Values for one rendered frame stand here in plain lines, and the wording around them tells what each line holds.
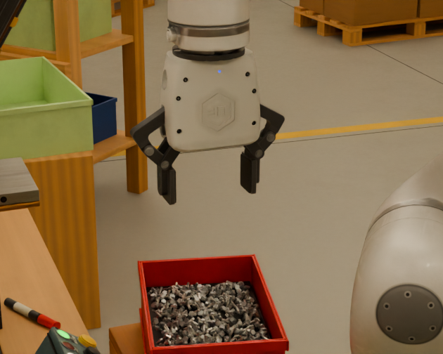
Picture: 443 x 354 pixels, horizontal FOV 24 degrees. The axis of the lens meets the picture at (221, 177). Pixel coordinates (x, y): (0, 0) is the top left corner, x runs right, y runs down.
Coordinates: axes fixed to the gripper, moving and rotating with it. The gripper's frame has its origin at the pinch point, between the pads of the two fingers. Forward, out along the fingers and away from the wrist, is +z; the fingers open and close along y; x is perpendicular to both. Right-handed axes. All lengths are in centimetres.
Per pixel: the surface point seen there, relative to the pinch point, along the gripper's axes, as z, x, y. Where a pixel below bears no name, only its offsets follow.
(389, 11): 107, 544, 326
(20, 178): 17, 55, -12
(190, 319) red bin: 41, 44, 12
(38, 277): 40, 66, -9
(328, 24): 121, 574, 293
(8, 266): 40, 72, -13
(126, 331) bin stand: 50, 59, 5
